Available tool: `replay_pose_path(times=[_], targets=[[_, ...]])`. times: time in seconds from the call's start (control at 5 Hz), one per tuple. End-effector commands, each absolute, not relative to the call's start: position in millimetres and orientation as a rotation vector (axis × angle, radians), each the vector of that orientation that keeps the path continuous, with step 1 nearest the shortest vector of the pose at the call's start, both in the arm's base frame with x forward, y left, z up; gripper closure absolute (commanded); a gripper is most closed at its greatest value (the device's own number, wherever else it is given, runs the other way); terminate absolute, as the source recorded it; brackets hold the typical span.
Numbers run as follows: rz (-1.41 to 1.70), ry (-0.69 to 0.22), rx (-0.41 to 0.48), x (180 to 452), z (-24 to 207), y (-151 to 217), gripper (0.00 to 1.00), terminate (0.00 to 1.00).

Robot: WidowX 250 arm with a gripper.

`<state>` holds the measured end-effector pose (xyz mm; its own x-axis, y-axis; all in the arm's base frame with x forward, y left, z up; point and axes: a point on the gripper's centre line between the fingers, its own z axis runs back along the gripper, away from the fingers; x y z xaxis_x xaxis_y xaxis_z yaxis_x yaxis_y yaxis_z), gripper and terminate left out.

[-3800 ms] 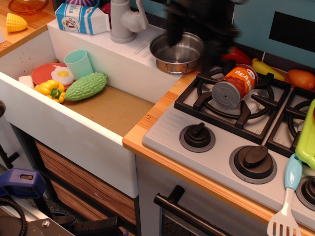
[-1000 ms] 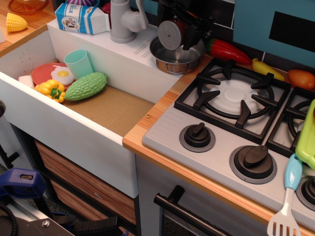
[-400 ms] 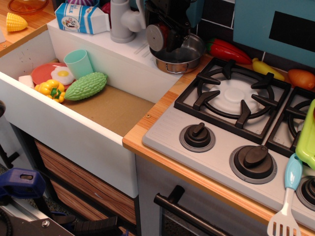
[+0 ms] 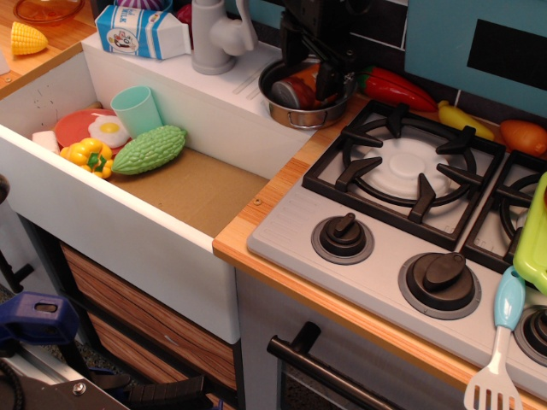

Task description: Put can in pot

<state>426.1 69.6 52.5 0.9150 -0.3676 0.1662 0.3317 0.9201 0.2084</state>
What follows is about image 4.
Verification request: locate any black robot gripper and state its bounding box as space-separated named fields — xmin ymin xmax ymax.
xmin=280 ymin=0 xmax=372 ymax=102

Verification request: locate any orange beans can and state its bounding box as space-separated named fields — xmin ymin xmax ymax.
xmin=271 ymin=63 xmax=338 ymax=110

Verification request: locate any stainless steel pot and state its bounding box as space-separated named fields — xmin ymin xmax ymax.
xmin=258 ymin=57 xmax=350 ymax=131

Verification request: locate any red toy chili pepper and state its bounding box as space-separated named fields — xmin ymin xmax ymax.
xmin=356 ymin=66 xmax=438 ymax=112

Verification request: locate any grey toy faucet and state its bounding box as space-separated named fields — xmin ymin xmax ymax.
xmin=191 ymin=1 xmax=258 ymax=75

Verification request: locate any dark red toy vegetable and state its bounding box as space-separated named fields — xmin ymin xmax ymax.
xmin=175 ymin=3 xmax=193 ymax=48

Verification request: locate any left black stove knob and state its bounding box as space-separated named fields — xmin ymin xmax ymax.
xmin=311 ymin=213 xmax=374 ymax=266

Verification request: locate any black stove knob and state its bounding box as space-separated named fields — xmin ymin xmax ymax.
xmin=311 ymin=213 xmax=374 ymax=266
xmin=398 ymin=252 xmax=482 ymax=320
xmin=514 ymin=305 xmax=546 ymax=367

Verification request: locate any green toy bitter gourd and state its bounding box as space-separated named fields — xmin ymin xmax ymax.
xmin=112 ymin=126 xmax=187 ymax=175

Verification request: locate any grey toy stovetop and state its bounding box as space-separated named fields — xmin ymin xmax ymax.
xmin=246 ymin=100 xmax=547 ymax=390

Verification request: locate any purple toy vegetable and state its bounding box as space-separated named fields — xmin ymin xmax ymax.
xmin=115 ymin=0 xmax=173 ymax=12

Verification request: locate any mint green plastic cup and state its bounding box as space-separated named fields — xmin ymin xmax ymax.
xmin=110 ymin=85 xmax=163 ymax=138

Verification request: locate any blue white milk carton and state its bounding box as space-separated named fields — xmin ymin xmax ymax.
xmin=95 ymin=5 xmax=192 ymax=60

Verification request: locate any toy fried egg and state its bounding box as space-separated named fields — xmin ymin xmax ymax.
xmin=87 ymin=115 xmax=130 ymax=149

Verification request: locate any orange toy carrot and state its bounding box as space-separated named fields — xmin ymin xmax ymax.
xmin=500 ymin=120 xmax=546 ymax=156

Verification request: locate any white toy sink basin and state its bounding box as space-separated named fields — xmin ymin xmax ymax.
xmin=1 ymin=35 xmax=309 ymax=343

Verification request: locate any yellow toy bell pepper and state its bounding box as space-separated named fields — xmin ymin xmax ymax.
xmin=60 ymin=138 xmax=114 ymax=179

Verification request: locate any red plastic plate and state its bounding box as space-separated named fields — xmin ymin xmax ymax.
xmin=54 ymin=108 xmax=116 ymax=148

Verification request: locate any black right burner grate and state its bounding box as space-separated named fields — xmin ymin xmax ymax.
xmin=462 ymin=151 xmax=546 ymax=272

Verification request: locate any middle black stove knob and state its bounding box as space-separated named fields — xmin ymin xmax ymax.
xmin=398 ymin=252 xmax=482 ymax=320

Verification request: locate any orange transparent bowl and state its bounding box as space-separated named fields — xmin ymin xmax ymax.
xmin=13 ymin=0 xmax=85 ymax=26

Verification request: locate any white toy block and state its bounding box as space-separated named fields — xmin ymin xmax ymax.
xmin=32 ymin=131 xmax=60 ymax=155

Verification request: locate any yellow toy corn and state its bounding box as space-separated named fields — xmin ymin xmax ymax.
xmin=10 ymin=21 xmax=49 ymax=56

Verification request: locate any lime green plastic tray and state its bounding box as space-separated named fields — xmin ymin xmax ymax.
xmin=513 ymin=173 xmax=547 ymax=295

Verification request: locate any right black stove knob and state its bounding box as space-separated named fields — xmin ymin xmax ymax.
xmin=514 ymin=305 xmax=546 ymax=367

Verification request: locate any blue white toy spatula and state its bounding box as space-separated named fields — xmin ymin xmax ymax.
xmin=463 ymin=266 xmax=526 ymax=409

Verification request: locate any blue plastic clamp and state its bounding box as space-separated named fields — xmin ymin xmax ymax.
xmin=1 ymin=291 xmax=79 ymax=349

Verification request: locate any black oven door handle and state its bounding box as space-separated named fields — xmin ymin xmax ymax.
xmin=267 ymin=321 xmax=400 ymax=409

